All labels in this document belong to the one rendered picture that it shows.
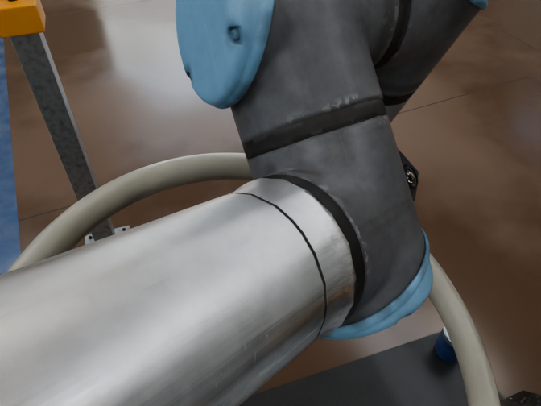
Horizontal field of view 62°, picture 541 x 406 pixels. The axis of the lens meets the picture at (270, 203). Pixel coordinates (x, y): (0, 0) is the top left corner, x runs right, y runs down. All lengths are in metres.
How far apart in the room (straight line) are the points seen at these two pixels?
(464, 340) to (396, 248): 0.30
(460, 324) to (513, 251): 1.76
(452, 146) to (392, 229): 2.53
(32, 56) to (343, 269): 1.44
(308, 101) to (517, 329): 1.85
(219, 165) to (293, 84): 0.27
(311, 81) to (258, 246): 0.10
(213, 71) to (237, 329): 0.15
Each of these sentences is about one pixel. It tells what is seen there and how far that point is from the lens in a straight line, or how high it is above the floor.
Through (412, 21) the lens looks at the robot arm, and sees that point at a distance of 0.31.
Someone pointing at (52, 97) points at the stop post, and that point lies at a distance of 1.65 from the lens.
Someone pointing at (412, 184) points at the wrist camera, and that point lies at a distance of 0.51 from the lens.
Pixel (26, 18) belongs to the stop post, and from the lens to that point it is 1.52.
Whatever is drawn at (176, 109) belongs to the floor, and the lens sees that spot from 2.94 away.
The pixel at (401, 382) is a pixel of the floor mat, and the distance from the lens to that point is 1.75.
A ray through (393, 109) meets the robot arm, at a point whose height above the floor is 1.35.
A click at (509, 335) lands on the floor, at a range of 2.01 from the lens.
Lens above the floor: 1.56
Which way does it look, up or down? 44 degrees down
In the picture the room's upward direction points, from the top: straight up
